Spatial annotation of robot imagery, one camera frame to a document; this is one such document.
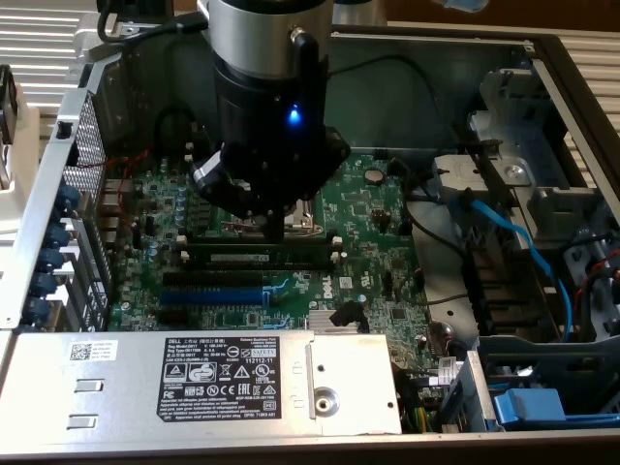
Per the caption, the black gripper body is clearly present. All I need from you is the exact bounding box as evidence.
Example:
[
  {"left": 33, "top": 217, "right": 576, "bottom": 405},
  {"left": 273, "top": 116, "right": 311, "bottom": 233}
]
[{"left": 214, "top": 61, "right": 353, "bottom": 201}]

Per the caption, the green RAM stick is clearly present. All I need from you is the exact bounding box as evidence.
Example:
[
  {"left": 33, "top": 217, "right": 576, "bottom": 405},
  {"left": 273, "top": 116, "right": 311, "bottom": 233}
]
[{"left": 186, "top": 241, "right": 336, "bottom": 271}]

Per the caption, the metal CPU socket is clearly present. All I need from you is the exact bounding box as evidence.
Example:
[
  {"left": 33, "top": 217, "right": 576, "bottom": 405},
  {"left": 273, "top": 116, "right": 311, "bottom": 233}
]
[{"left": 220, "top": 191, "right": 328, "bottom": 238}]

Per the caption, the long black expansion slot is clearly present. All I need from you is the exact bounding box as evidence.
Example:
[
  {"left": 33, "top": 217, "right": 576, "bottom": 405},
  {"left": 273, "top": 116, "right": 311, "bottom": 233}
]
[{"left": 161, "top": 269, "right": 266, "bottom": 288}]

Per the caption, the blue expansion slot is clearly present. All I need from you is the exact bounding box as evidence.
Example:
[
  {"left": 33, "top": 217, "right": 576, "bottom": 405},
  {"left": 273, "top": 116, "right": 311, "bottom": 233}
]
[{"left": 158, "top": 288, "right": 266, "bottom": 306}]

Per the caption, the green Dell motherboard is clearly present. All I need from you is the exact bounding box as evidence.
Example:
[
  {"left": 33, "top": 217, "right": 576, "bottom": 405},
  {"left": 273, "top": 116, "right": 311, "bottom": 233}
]
[{"left": 104, "top": 152, "right": 437, "bottom": 388}]

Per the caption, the silver chipset heat sink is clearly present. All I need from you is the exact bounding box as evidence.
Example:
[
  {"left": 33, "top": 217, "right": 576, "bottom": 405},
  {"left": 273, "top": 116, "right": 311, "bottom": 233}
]
[{"left": 308, "top": 309, "right": 369, "bottom": 335}]

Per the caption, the short black expansion slot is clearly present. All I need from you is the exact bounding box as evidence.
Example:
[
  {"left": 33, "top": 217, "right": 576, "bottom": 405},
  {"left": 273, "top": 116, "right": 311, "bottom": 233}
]
[{"left": 155, "top": 308, "right": 191, "bottom": 326}]

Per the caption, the grey metal PC case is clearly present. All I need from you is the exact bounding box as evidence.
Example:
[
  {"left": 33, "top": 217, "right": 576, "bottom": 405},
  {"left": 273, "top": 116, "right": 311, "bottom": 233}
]
[{"left": 0, "top": 18, "right": 620, "bottom": 465}]

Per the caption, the blue card latch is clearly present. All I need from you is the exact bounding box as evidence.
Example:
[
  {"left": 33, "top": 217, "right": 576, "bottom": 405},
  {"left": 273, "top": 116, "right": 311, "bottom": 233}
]
[
  {"left": 32, "top": 271, "right": 58, "bottom": 297},
  {"left": 24, "top": 295, "right": 52, "bottom": 325},
  {"left": 47, "top": 220, "right": 74, "bottom": 248},
  {"left": 38, "top": 246, "right": 65, "bottom": 272},
  {"left": 56, "top": 185, "right": 82, "bottom": 214}
]

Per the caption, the silver power supply unit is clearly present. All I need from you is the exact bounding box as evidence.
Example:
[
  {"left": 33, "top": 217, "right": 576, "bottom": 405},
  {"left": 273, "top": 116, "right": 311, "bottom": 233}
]
[{"left": 0, "top": 331, "right": 403, "bottom": 437}]

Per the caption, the black plastic bar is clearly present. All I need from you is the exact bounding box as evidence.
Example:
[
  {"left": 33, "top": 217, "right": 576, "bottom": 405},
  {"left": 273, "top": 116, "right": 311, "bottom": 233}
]
[{"left": 454, "top": 123, "right": 518, "bottom": 210}]

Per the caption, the grey metal disk bay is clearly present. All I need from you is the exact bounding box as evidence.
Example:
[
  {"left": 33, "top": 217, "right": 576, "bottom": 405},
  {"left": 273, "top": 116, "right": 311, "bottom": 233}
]
[{"left": 430, "top": 67, "right": 620, "bottom": 340}]

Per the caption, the black graphics card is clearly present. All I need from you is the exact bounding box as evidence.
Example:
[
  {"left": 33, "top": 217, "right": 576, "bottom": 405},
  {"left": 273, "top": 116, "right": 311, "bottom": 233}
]
[{"left": 0, "top": 65, "right": 19, "bottom": 145}]

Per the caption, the blue plastic drive latch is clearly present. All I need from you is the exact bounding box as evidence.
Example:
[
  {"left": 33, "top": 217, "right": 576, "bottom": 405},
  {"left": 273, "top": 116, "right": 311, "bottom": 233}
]
[{"left": 488, "top": 386, "right": 620, "bottom": 432}]

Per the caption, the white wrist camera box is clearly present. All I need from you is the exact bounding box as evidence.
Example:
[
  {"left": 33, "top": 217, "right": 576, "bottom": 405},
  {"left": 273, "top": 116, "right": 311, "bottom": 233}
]
[{"left": 190, "top": 151, "right": 230, "bottom": 189}]

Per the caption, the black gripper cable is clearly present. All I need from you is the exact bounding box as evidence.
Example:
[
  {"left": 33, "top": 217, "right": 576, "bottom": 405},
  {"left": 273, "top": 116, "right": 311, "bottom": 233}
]
[{"left": 289, "top": 26, "right": 322, "bottom": 106}]

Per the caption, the black cable connector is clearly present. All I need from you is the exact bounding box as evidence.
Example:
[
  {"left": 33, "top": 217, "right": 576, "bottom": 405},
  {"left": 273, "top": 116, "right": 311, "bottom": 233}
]
[{"left": 327, "top": 300, "right": 367, "bottom": 333}]

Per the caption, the black looped wire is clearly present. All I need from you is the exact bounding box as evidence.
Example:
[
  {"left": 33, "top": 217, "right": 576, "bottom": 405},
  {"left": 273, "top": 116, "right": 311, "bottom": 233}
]
[{"left": 152, "top": 106, "right": 199, "bottom": 159}]

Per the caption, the black wire with plug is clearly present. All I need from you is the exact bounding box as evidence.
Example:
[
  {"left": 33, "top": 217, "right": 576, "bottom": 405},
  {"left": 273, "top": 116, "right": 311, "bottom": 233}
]
[{"left": 328, "top": 52, "right": 466, "bottom": 146}]

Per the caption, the thin red wire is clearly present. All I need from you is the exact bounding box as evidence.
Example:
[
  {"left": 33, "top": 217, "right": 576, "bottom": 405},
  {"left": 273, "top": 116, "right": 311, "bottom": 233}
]
[{"left": 77, "top": 148, "right": 152, "bottom": 229}]

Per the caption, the yellow green wire bundle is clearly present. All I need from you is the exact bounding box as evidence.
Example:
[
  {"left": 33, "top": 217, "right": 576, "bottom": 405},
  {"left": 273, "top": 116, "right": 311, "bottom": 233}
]
[{"left": 399, "top": 367, "right": 440, "bottom": 435}]

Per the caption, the blue SATA wire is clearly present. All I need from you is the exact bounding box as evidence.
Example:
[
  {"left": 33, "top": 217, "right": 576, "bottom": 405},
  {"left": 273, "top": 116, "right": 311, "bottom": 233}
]
[{"left": 448, "top": 191, "right": 575, "bottom": 343}]

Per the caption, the red black wire bundle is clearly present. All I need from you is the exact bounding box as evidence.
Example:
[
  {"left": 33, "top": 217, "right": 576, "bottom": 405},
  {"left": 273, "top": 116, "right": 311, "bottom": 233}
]
[{"left": 559, "top": 230, "right": 620, "bottom": 335}]

